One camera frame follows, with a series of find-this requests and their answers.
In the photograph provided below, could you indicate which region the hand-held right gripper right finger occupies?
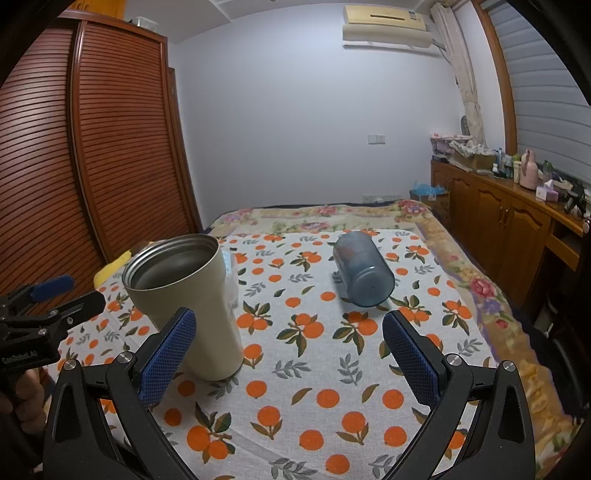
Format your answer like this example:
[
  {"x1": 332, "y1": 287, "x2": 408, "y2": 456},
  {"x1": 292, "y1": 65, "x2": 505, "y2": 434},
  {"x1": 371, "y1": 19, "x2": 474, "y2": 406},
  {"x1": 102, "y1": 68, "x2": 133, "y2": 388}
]
[{"x1": 382, "y1": 309, "x2": 536, "y2": 480}]

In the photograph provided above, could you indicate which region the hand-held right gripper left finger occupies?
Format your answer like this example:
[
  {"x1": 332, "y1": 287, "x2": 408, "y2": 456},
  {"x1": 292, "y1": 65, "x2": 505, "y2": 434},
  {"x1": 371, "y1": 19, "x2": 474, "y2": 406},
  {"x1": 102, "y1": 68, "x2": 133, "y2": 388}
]
[{"x1": 43, "y1": 307, "x2": 199, "y2": 480}]

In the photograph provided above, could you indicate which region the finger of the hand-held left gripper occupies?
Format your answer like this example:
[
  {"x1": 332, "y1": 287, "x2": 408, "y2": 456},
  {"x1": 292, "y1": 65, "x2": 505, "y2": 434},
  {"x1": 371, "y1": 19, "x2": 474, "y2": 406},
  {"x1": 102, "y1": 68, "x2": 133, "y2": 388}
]
[
  {"x1": 0, "y1": 290, "x2": 107, "y2": 336},
  {"x1": 0, "y1": 275, "x2": 76, "y2": 315}
]

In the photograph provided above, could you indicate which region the blue translucent cup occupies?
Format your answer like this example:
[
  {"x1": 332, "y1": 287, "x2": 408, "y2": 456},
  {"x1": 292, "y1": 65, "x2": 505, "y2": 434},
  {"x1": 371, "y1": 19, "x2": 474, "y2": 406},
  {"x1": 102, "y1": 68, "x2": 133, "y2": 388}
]
[{"x1": 332, "y1": 231, "x2": 396, "y2": 308}]

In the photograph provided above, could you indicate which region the cream steel tumbler cup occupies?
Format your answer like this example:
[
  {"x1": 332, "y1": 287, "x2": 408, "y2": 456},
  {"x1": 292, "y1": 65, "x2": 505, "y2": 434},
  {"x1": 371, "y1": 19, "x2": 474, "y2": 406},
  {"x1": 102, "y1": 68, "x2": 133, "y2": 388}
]
[{"x1": 121, "y1": 233, "x2": 245, "y2": 382}]

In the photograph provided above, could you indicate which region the person's left hand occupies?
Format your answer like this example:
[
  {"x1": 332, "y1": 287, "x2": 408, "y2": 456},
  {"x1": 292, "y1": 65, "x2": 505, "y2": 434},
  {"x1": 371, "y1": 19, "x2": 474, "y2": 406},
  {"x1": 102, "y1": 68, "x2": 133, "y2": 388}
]
[{"x1": 0, "y1": 366, "x2": 48, "y2": 445}]

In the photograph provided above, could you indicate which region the yellow soft item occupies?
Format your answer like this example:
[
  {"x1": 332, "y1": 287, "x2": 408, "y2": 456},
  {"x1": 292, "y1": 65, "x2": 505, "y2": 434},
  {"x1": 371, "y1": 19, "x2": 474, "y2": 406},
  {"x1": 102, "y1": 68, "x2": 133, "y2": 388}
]
[{"x1": 93, "y1": 250, "x2": 136, "y2": 290}]

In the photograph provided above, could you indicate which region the orange print tablecloth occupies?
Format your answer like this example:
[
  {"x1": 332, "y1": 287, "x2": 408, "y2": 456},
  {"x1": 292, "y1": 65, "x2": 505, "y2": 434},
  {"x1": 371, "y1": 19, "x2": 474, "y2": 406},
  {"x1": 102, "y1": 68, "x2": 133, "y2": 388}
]
[{"x1": 55, "y1": 229, "x2": 485, "y2": 480}]

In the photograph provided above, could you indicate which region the black chair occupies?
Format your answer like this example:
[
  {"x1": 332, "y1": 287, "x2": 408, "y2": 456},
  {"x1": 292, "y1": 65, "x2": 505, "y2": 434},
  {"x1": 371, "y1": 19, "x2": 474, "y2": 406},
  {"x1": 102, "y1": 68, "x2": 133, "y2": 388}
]
[{"x1": 529, "y1": 281, "x2": 591, "y2": 374}]

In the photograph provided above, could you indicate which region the brown slatted wooden wardrobe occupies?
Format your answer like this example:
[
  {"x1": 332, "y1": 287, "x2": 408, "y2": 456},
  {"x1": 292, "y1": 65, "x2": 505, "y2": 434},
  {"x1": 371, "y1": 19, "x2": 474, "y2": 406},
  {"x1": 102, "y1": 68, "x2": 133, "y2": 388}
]
[{"x1": 0, "y1": 9, "x2": 204, "y2": 319}]

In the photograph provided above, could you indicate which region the long wooden cabinet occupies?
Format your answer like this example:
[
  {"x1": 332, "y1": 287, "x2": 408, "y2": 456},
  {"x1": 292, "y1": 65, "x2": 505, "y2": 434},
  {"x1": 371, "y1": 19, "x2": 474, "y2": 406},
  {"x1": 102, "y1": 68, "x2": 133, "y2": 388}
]
[{"x1": 430, "y1": 157, "x2": 591, "y2": 315}]

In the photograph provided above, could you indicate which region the floral blanket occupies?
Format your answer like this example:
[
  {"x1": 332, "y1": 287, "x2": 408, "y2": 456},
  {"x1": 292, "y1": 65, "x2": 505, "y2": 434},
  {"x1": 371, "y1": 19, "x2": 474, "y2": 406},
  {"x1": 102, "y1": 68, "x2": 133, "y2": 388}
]
[{"x1": 201, "y1": 199, "x2": 585, "y2": 462}]

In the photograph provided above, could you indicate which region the blue plastic bag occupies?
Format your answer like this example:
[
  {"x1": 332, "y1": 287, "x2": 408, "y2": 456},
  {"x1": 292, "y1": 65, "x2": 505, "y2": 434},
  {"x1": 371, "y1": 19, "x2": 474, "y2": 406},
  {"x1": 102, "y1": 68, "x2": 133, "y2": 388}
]
[{"x1": 409, "y1": 180, "x2": 451, "y2": 202}]

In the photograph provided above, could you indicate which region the cardboard box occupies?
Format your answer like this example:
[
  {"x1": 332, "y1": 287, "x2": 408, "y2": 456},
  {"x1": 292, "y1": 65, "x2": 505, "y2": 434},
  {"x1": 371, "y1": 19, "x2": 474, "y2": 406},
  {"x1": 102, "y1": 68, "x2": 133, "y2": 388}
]
[{"x1": 450, "y1": 141, "x2": 498, "y2": 172}]

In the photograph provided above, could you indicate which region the pink tissue box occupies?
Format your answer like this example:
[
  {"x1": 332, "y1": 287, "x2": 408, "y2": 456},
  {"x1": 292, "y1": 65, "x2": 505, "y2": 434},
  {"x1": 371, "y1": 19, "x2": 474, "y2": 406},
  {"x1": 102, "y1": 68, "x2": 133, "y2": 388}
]
[{"x1": 535, "y1": 180, "x2": 562, "y2": 203}]

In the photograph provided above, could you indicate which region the stack of folded cloths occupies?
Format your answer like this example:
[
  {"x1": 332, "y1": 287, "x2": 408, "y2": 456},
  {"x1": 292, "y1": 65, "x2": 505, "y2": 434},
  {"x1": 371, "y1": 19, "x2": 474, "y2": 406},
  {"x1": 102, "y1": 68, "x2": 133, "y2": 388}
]
[{"x1": 429, "y1": 131, "x2": 472, "y2": 161}]

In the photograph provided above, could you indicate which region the pink thermos flask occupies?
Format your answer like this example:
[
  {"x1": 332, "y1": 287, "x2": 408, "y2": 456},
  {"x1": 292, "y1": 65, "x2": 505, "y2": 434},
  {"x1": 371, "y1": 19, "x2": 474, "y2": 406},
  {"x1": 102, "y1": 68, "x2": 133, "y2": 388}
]
[{"x1": 519, "y1": 148, "x2": 539, "y2": 189}]

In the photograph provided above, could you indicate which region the beige curtain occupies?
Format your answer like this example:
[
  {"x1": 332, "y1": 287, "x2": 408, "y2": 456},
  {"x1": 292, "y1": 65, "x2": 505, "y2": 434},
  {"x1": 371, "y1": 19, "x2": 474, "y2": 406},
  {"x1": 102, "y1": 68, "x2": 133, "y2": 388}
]
[{"x1": 433, "y1": 2, "x2": 486, "y2": 149}]

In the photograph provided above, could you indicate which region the grey window blind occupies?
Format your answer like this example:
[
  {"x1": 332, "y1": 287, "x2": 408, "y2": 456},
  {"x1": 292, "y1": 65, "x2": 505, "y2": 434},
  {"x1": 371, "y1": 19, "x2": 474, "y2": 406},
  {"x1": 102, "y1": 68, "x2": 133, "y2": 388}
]
[{"x1": 485, "y1": 0, "x2": 591, "y2": 186}]

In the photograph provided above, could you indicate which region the wall air conditioner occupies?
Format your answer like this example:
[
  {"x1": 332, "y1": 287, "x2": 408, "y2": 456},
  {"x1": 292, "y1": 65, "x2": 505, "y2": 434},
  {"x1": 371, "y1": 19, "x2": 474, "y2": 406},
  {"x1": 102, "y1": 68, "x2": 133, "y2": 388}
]
[{"x1": 341, "y1": 4, "x2": 437, "y2": 49}]

